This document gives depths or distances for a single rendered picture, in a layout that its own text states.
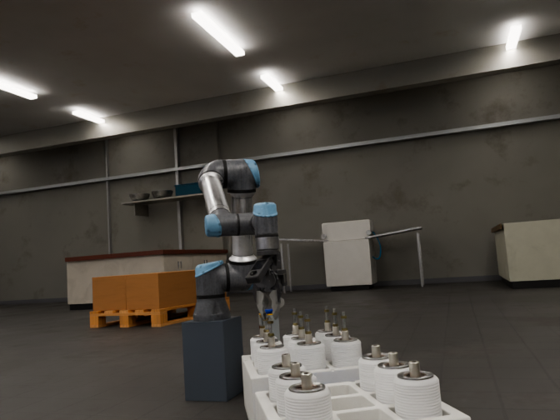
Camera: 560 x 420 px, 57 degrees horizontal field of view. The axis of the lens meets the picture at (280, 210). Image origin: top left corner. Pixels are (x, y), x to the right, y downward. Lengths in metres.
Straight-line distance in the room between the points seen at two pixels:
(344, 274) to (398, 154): 2.24
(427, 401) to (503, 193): 7.57
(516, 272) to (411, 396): 5.60
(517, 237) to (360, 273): 2.39
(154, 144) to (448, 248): 5.77
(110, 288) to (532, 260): 4.71
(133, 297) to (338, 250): 3.80
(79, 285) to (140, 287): 3.32
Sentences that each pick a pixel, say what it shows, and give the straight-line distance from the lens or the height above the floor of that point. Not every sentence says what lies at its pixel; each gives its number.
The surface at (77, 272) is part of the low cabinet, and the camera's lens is 8.27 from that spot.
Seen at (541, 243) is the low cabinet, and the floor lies 0.51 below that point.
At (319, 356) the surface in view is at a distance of 1.63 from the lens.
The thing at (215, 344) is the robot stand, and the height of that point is 0.21.
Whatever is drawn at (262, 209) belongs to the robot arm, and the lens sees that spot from 1.61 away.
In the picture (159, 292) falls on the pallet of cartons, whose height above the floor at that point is 0.31.
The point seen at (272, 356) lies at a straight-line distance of 1.60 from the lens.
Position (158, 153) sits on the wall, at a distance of 10.28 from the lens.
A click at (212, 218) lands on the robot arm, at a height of 0.67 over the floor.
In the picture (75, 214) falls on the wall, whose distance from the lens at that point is 11.29.
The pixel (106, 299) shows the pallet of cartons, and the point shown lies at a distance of 5.28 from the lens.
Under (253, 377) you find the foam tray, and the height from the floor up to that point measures 0.18.
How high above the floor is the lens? 0.51
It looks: 6 degrees up
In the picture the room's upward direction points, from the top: 4 degrees counter-clockwise
